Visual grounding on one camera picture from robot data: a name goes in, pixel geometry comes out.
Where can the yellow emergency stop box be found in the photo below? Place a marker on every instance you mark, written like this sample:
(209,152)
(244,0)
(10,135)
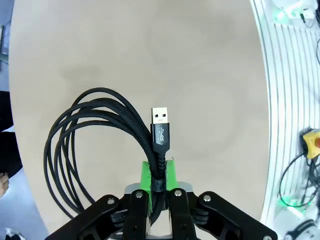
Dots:
(311,145)

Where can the person in black t-shirt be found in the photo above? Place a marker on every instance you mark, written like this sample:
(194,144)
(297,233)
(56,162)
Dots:
(7,150)

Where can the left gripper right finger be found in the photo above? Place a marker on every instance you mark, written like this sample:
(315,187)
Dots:
(182,215)

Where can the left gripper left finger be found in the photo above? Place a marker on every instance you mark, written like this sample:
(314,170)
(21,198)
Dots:
(135,215)

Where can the person's right hand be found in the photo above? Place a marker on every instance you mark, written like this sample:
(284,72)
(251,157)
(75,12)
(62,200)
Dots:
(3,185)

